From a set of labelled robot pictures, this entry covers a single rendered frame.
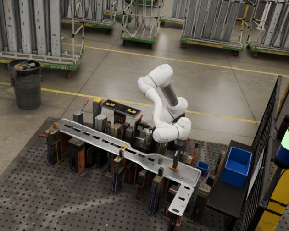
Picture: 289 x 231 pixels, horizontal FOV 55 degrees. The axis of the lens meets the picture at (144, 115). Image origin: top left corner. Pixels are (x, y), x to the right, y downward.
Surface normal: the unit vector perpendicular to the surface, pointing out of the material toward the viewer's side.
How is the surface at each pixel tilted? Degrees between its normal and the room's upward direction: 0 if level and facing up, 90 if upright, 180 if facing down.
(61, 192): 0
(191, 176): 0
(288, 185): 86
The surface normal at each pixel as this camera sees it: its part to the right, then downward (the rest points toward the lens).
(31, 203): 0.11, -0.85
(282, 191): -0.44, 0.42
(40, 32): 0.01, 0.47
